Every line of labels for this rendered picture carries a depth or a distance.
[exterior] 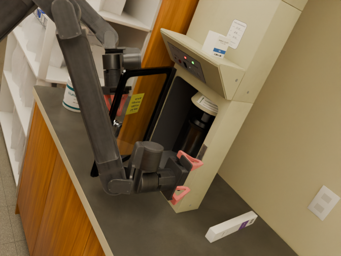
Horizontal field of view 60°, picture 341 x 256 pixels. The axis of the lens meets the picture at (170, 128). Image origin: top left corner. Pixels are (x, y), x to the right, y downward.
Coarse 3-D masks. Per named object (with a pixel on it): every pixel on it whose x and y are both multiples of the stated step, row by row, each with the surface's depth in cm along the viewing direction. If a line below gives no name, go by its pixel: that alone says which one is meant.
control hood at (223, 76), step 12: (168, 36) 96; (180, 36) 98; (168, 48) 103; (180, 48) 93; (192, 48) 86; (204, 60) 83; (216, 60) 80; (228, 60) 89; (204, 72) 88; (216, 72) 81; (228, 72) 81; (240, 72) 84; (216, 84) 87; (228, 84) 84; (228, 96) 87
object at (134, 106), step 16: (128, 80) 88; (144, 80) 96; (160, 80) 106; (128, 96) 93; (144, 96) 102; (128, 112) 98; (144, 112) 109; (128, 128) 104; (144, 128) 116; (128, 144) 111
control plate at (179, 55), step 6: (168, 42) 99; (174, 48) 98; (174, 54) 102; (180, 54) 97; (186, 54) 92; (174, 60) 106; (186, 60) 95; (192, 60) 91; (192, 66) 94; (198, 66) 89; (192, 72) 97; (198, 72) 92; (198, 78) 96
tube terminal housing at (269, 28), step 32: (224, 0) 92; (256, 0) 83; (192, 32) 104; (224, 32) 92; (256, 32) 83; (288, 32) 86; (256, 64) 86; (256, 96) 95; (224, 128) 95; (192, 192) 106
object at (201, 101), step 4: (200, 92) 104; (196, 96) 105; (200, 96) 103; (204, 96) 102; (192, 100) 106; (196, 100) 104; (200, 100) 102; (204, 100) 102; (208, 100) 101; (196, 104) 103; (200, 104) 102; (204, 104) 101; (208, 104) 101; (212, 104) 100; (200, 108) 102; (204, 108) 101; (208, 108) 101; (212, 108) 100; (216, 108) 100; (208, 112) 100; (212, 112) 100; (216, 112) 100
